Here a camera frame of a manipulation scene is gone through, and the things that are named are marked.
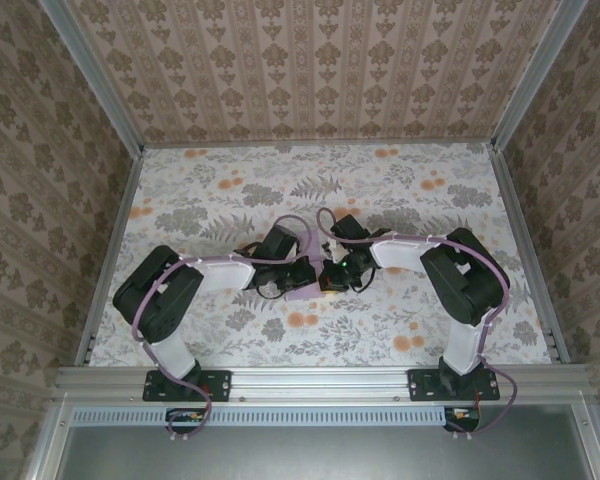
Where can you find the black connector box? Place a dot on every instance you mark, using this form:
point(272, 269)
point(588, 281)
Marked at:
point(182, 422)
point(467, 422)

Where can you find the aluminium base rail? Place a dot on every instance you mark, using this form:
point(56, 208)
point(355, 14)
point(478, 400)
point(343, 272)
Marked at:
point(320, 382)

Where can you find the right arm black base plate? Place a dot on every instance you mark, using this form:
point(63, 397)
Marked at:
point(422, 385)

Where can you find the purple cloth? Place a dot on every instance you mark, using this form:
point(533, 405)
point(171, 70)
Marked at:
point(307, 245)

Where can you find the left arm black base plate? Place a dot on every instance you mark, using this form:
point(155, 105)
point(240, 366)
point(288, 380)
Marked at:
point(220, 385)

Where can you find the aluminium frame post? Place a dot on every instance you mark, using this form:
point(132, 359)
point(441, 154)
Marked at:
point(95, 80)
point(535, 75)

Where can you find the floral table cover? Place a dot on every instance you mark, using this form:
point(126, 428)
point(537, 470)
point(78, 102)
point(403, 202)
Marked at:
point(330, 330)

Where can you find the grey metal panel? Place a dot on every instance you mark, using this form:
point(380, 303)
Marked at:
point(320, 455)

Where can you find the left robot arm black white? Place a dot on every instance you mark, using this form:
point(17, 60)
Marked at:
point(165, 310)

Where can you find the aluminium side rail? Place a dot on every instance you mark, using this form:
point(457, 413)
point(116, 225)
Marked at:
point(115, 240)
point(525, 240)

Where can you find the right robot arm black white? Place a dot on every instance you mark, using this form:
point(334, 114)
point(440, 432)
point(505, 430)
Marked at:
point(460, 290)

